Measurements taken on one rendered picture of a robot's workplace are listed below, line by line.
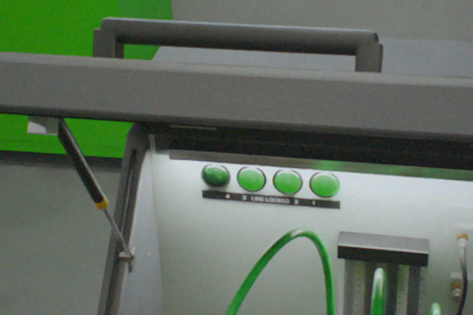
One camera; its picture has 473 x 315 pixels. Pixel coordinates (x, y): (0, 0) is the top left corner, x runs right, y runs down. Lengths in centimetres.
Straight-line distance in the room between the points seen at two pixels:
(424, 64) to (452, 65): 5
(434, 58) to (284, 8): 367
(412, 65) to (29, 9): 253
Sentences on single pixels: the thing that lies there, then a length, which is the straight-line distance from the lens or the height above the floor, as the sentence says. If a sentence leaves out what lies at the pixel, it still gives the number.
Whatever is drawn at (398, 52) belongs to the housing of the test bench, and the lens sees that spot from 169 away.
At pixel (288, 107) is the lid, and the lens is 55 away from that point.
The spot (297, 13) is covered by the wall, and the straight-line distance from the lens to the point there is 532.
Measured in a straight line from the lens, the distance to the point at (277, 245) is 132.
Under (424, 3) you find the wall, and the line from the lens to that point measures 533.
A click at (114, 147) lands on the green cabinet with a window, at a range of 414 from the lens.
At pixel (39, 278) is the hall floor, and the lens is 367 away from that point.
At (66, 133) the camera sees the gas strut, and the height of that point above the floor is 162.
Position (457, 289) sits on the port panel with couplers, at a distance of 161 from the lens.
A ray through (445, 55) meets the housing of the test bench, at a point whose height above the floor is 150.
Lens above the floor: 221
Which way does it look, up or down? 30 degrees down
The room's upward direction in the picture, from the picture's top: 2 degrees counter-clockwise
